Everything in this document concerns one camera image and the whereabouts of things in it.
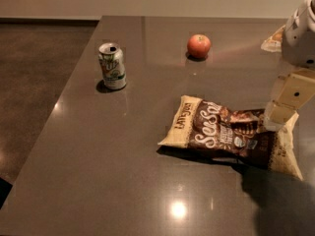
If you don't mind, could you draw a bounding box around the green and white soda can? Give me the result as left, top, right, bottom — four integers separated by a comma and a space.
98, 42, 126, 90

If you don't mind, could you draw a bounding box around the red apple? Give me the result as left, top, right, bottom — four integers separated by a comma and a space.
187, 34, 212, 59

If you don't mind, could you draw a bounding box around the brown sea salt chip bag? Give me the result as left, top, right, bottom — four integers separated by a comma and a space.
159, 95, 303, 179

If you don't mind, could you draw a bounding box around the clear jar of nuts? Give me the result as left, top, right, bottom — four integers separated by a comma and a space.
261, 26, 285, 53

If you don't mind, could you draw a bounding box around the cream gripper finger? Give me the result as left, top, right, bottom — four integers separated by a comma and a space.
263, 101, 296, 131

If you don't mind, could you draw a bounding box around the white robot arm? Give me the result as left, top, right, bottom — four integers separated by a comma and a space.
261, 0, 315, 131

